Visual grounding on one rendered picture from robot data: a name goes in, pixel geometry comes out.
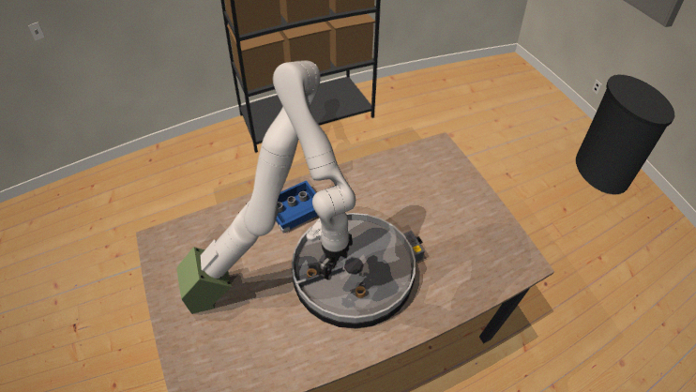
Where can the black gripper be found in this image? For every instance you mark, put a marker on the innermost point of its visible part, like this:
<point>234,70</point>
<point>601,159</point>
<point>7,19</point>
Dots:
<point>332,257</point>

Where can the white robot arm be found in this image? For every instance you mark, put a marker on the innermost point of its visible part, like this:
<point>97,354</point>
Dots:
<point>274,163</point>

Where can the blue crate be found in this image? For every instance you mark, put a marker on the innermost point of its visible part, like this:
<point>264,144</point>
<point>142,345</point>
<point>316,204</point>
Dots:
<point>292,216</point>

